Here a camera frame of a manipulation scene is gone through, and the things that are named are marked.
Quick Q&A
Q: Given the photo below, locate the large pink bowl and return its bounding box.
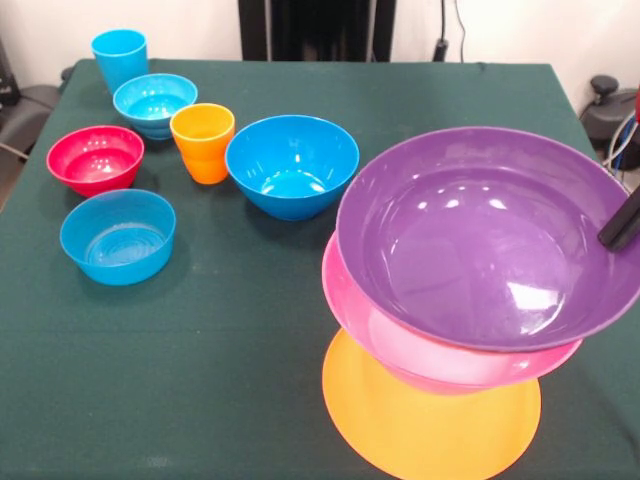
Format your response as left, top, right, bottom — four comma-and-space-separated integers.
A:
321, 234, 586, 396

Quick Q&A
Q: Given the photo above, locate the dark green tablecloth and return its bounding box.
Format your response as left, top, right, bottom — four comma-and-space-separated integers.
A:
0, 58, 640, 480

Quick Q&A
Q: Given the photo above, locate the blue cup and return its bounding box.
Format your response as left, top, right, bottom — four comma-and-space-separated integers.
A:
90, 28, 150, 96

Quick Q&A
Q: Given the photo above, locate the translucent blue bowl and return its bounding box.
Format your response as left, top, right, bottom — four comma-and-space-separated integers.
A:
59, 188, 177, 287

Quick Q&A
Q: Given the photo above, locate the small ribbed cyan bowl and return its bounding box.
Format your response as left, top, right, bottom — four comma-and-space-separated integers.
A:
112, 72, 199, 141

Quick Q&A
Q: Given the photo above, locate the orange cup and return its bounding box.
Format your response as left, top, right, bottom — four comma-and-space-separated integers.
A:
169, 102, 236, 185

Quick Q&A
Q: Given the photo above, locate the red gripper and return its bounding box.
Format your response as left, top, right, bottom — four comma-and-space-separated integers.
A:
597, 84, 640, 254

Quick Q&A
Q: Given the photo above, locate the large orange bowl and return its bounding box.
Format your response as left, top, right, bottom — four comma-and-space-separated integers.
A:
322, 327, 543, 480

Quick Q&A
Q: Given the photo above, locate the purple bowl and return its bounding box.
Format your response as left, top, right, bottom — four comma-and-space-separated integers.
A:
335, 126, 640, 353

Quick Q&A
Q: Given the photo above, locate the small crimson bowl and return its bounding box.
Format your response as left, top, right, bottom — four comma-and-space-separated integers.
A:
45, 124, 146, 198

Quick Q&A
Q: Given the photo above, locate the black hanging cable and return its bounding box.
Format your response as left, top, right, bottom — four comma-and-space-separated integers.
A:
432, 0, 469, 64

